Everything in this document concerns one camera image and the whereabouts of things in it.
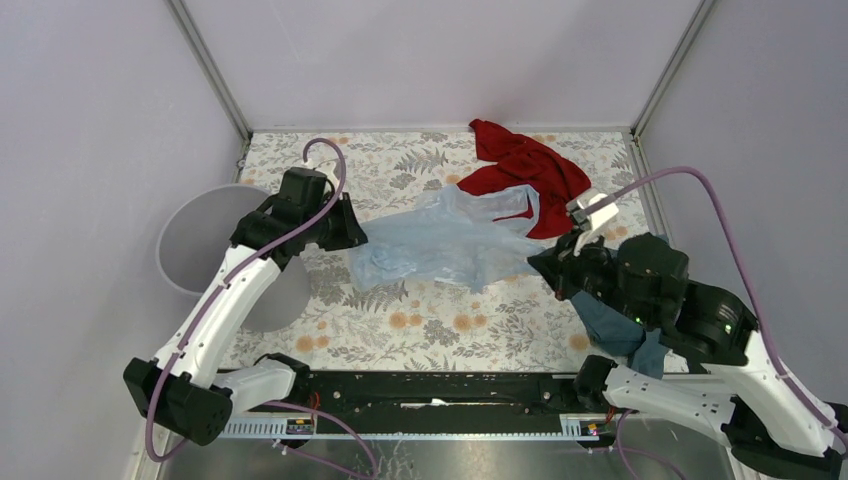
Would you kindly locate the right aluminium frame post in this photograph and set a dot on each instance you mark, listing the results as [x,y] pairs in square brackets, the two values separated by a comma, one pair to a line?
[684,45]

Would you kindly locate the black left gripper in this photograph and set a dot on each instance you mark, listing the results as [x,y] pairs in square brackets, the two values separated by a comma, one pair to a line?
[352,233]

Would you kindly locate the red cloth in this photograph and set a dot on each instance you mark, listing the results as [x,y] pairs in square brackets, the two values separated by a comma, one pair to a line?
[514,159]

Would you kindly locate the grey plastic trash bin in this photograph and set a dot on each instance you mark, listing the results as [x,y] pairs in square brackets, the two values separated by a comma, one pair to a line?
[192,244]

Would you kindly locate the left aluminium frame post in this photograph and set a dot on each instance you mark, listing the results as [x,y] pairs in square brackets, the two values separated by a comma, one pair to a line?
[194,38]

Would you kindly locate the aluminium frame post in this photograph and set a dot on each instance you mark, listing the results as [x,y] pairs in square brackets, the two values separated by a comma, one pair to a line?
[684,45]
[194,38]

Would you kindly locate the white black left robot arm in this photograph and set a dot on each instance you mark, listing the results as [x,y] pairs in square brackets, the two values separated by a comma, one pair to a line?
[181,387]

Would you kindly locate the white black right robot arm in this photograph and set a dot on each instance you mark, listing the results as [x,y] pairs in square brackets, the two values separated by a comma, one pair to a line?
[760,421]

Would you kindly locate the white slotted cable duct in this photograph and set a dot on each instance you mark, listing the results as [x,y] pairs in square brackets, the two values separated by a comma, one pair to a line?
[534,428]

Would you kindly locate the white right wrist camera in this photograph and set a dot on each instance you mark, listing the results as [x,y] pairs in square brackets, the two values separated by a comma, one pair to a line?
[590,212]

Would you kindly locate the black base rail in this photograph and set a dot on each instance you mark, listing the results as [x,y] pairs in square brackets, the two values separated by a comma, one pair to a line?
[354,395]

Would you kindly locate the teal blue cloth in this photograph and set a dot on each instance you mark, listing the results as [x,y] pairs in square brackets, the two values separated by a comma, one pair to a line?
[617,335]

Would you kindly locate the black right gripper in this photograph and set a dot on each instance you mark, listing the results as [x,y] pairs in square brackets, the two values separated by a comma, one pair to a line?
[555,266]

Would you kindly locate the light blue plastic trash bag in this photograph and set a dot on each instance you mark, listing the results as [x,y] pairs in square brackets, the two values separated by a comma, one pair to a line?
[452,237]

